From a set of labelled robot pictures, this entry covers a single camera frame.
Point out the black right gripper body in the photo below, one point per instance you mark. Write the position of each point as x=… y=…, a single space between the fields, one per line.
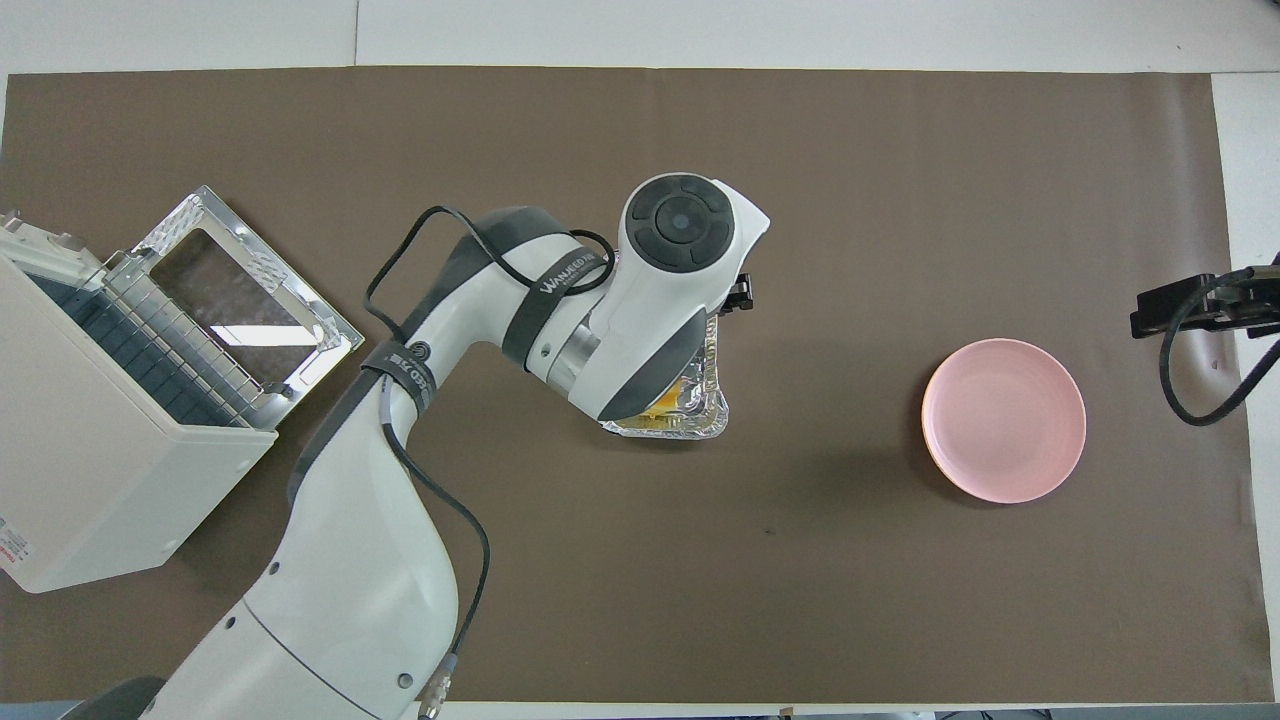
x=1255 y=305

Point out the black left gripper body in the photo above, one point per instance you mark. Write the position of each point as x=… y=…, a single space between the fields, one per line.
x=740 y=292

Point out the aluminium foil tray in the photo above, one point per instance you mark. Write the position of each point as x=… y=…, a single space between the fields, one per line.
x=712 y=400

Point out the sliced yellow bread loaf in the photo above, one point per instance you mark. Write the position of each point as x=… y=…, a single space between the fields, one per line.
x=668 y=410

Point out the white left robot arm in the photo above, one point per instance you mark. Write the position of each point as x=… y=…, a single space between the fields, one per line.
x=350 y=560

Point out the silver glass oven door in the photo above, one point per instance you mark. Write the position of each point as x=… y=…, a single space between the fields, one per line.
x=190 y=215

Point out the white toaster oven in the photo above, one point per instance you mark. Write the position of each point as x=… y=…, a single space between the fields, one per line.
x=90 y=450

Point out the pink round plate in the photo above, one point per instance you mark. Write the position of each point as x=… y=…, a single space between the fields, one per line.
x=1003 y=420

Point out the brown paper table mat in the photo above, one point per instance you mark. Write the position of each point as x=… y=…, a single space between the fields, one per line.
x=640 y=560

